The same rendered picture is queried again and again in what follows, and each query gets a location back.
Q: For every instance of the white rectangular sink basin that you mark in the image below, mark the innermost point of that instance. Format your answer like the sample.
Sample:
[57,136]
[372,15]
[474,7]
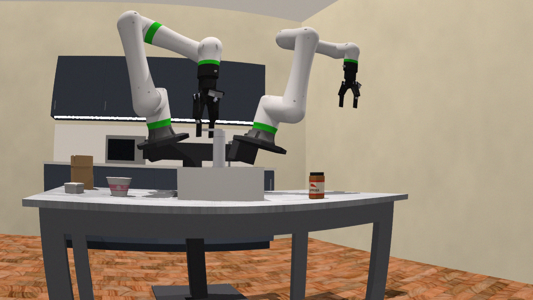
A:
[220,184]

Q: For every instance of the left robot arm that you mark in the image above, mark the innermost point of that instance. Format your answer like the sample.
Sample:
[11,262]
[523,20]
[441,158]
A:
[291,108]

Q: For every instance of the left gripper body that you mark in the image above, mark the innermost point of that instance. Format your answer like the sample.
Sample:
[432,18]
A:
[349,76]

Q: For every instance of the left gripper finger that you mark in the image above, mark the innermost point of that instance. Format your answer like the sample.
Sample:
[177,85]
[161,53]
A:
[342,92]
[356,93]

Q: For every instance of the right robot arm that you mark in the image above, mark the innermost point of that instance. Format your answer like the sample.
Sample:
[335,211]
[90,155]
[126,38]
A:
[150,102]

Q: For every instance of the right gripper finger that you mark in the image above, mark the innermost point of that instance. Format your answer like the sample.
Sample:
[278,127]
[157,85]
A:
[198,108]
[213,112]

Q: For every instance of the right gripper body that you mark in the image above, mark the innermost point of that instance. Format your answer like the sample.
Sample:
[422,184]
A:
[204,84]

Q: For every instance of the brown cardboard box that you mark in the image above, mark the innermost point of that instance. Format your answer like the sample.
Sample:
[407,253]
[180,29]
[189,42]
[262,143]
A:
[82,170]

